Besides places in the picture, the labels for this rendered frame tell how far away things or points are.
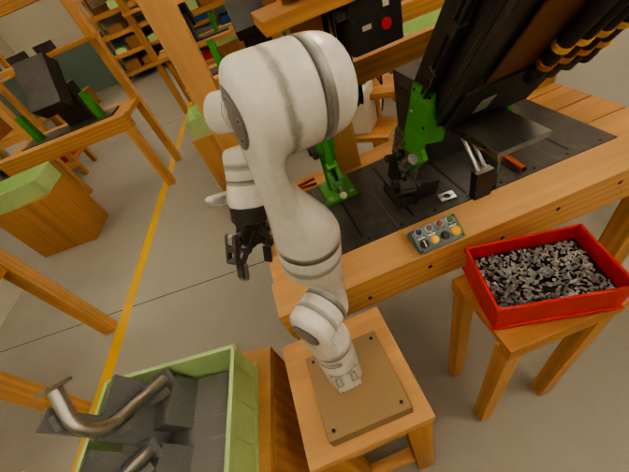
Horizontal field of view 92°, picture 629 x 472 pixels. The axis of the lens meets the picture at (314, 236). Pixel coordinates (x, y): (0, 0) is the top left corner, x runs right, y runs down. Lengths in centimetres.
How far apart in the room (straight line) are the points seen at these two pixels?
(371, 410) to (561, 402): 116
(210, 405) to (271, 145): 88
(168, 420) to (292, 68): 92
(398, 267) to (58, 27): 1164
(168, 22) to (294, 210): 91
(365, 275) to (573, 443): 116
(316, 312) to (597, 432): 148
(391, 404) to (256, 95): 73
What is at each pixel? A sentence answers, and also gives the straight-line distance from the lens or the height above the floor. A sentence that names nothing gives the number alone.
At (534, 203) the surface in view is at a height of 90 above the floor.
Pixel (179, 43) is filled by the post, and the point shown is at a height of 155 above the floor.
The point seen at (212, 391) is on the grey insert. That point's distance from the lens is 105.
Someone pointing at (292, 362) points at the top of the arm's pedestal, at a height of 85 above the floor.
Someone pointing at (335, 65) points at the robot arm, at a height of 161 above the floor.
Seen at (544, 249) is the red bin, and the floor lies 88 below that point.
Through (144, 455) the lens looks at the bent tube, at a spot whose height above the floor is 96.
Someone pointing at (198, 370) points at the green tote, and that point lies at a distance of 106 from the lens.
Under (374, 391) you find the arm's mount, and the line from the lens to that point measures 84.
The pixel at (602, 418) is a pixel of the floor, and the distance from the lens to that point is 187.
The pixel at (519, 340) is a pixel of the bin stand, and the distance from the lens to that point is 101.
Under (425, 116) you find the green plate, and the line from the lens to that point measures 103.
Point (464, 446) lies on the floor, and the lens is 172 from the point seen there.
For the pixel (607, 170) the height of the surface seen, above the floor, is 90.
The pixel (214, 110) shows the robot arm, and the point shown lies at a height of 153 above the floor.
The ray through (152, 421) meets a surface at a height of 92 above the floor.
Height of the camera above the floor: 169
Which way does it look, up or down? 44 degrees down
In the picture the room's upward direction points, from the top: 23 degrees counter-clockwise
